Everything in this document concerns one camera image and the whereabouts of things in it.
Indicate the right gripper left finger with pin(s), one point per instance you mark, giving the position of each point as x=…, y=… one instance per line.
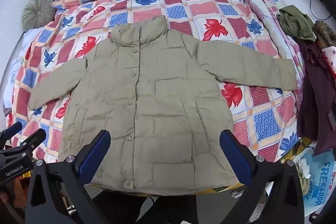
x=56, y=191

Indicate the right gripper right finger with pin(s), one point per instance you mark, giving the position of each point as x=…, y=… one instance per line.
x=285, y=201

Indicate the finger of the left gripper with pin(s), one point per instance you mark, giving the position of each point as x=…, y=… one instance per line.
x=8, y=133
x=31, y=143

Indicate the khaki puffer jacket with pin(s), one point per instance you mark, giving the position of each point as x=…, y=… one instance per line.
x=155, y=90

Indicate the blue Freshippo bag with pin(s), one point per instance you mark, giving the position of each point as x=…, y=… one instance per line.
x=316, y=176

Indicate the dark maroon garment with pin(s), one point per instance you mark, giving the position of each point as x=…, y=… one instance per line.
x=316, y=116

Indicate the round green velvet cushion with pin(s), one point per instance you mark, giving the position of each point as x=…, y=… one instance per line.
x=37, y=13

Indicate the pink strawberry print cloth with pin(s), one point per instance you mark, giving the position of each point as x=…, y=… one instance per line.
x=330, y=55

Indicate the leopard print garment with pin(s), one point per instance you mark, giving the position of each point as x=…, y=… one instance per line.
x=325, y=36

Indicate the olive green garment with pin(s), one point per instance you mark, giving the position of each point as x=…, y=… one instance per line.
x=296, y=24

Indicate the leaf patchwork bed quilt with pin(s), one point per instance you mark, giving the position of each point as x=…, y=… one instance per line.
x=79, y=25

